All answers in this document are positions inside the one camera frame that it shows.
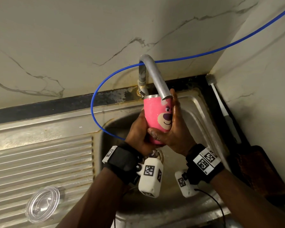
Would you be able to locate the person's right hand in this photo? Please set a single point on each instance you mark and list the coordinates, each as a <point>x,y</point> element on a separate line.
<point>180,137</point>

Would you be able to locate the person's left hand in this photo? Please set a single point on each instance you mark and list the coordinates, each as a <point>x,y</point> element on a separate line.
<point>137,137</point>

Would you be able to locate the pink steel tumbler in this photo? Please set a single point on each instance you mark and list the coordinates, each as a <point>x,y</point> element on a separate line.
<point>154,111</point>

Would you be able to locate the white bottle brush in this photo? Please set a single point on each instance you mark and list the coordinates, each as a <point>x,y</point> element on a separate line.
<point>218,99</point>

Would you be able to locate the clear plastic lid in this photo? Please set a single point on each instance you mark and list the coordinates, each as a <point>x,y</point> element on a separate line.
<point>41,205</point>

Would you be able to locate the person's right forearm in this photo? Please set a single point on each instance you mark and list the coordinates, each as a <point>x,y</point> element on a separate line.
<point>247,204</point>

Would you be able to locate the person's left forearm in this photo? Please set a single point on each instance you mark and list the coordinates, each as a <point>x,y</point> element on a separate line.
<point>92,204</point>

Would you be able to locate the black left wrist band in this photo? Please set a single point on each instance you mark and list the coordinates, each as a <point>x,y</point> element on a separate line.
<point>123,161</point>

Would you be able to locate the black wrist band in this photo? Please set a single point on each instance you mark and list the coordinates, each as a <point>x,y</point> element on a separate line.
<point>204,166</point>
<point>123,161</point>

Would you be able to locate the black right wrist band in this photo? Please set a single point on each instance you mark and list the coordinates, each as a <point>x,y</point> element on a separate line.
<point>204,166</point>

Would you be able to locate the thin blue tube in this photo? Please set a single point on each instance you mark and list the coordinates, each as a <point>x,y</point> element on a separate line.
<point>97,92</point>

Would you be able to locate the metal faucet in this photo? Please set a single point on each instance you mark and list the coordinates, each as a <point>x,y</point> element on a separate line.
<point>156,75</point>

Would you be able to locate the stainless steel sink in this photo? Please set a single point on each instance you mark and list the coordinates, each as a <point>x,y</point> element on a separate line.
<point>38,159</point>

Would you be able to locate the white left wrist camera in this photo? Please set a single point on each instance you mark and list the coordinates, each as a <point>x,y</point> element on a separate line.
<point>149,180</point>

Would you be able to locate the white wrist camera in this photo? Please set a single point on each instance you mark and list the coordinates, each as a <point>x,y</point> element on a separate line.
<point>149,180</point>
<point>185,185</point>

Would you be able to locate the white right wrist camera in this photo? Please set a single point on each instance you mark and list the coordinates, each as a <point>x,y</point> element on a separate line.
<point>185,185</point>

